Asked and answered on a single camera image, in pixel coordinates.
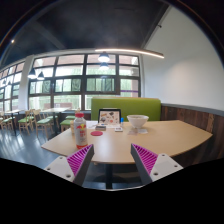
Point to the group of pendant lamps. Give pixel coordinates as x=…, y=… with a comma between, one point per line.
x=103, y=57

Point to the green upholstered bench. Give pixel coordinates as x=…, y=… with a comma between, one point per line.
x=140, y=108

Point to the small blue-capped bottle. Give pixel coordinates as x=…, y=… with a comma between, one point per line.
x=122, y=121

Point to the white paper sheet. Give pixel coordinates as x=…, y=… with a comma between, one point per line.
x=91, y=124

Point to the black tablet with stickers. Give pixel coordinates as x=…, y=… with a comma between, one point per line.
x=109, y=117

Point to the group of green-seated wooden chairs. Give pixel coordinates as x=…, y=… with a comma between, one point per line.
x=42, y=122

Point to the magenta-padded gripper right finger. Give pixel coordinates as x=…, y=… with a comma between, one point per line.
x=150, y=163

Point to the flat round red coaster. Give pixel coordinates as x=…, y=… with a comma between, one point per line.
x=96, y=133

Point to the long curved ceiling light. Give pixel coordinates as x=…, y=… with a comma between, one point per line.
x=133, y=51

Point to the small white packet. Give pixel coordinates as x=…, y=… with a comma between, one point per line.
x=142, y=131

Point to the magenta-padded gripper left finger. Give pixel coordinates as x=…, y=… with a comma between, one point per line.
x=74, y=164

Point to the light wooden dining table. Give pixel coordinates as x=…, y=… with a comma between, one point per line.
x=55, y=110
x=13, y=112

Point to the red-capped clear drink bottle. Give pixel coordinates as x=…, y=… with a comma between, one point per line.
x=80, y=133

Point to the white bowl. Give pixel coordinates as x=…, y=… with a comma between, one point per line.
x=137, y=120

